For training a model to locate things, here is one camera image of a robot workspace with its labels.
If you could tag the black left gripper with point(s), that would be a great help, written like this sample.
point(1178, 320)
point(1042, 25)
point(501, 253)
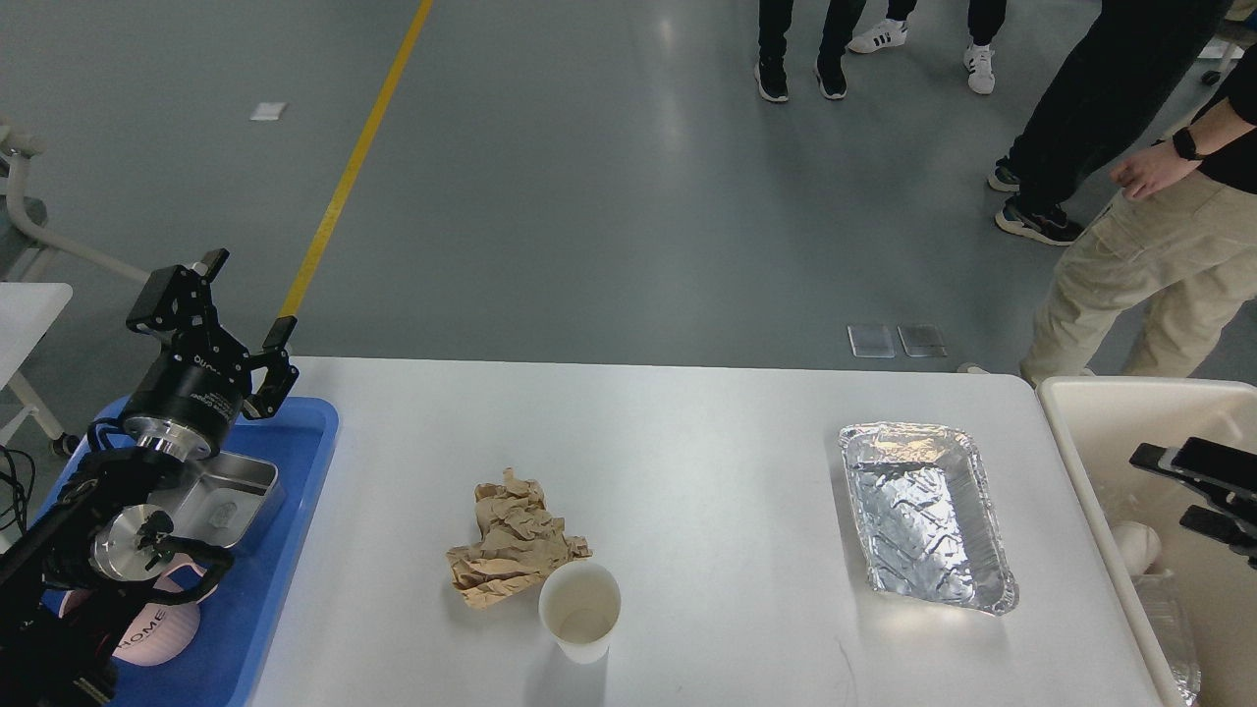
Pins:
point(189, 401)

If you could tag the pink ribbed mug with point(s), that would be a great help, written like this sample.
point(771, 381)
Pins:
point(159, 632)

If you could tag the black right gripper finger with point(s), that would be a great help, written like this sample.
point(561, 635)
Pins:
point(1222, 528)
point(1208, 467)

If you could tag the clear plastic bottle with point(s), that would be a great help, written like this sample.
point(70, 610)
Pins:
point(1160, 597)

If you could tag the bystander in dark trousers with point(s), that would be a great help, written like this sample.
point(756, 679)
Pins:
point(1105, 95)

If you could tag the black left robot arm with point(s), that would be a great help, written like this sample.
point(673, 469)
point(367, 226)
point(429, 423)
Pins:
point(103, 552)

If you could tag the person in beige trousers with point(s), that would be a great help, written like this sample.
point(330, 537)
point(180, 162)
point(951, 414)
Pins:
point(1178, 238)

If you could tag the square steel tray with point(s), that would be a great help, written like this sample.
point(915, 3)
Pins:
point(228, 501)

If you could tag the white side table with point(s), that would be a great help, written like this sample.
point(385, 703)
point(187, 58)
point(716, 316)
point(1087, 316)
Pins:
point(28, 309)

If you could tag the aluminium foil tray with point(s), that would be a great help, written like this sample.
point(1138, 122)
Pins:
point(924, 516)

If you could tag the crumpled brown paper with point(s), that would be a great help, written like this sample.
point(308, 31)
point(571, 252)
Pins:
point(521, 543)

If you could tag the blue plastic tray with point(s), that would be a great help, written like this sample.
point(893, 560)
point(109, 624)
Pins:
point(223, 663)

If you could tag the white paper cup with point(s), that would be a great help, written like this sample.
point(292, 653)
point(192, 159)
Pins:
point(580, 605)

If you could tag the beige plastic bin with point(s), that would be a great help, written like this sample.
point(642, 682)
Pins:
point(1098, 422)

